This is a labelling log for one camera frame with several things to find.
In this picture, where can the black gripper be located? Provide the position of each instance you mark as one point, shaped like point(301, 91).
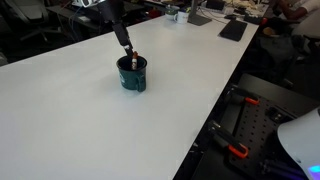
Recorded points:
point(111, 11)

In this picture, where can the red and white marker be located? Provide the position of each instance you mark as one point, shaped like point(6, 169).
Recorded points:
point(134, 62)

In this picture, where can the dark green mug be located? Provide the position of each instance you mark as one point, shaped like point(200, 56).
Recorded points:
point(131, 80)

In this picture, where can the person forearm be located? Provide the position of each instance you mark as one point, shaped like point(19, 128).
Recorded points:
point(296, 10)

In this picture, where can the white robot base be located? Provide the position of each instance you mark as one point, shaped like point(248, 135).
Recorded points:
point(300, 140)

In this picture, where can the red object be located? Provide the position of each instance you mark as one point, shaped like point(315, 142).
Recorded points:
point(154, 13)

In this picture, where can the green and white mug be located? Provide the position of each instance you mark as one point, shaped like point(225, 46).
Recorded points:
point(170, 12)

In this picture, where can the grey monitor stand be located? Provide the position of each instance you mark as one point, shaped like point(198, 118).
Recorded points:
point(198, 18)

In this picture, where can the grey office chair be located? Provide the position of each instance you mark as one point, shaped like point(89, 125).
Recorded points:
point(28, 13)

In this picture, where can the black box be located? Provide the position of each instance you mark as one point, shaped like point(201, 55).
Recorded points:
point(215, 4)

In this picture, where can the black computer mouse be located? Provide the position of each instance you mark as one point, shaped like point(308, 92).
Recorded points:
point(230, 16)

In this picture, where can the black flat pad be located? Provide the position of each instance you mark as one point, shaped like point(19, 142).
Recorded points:
point(233, 30)

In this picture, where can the black case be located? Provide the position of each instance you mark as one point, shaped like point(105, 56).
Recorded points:
point(253, 19)

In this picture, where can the black orange clamp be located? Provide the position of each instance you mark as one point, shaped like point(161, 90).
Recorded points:
point(241, 96)
point(230, 141)

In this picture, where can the dark office chair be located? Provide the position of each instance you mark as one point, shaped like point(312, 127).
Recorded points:
point(283, 46)

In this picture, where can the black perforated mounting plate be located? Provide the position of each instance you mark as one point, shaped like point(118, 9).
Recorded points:
point(256, 133)

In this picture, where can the black connector block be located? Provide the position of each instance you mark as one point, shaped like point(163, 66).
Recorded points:
point(278, 115)

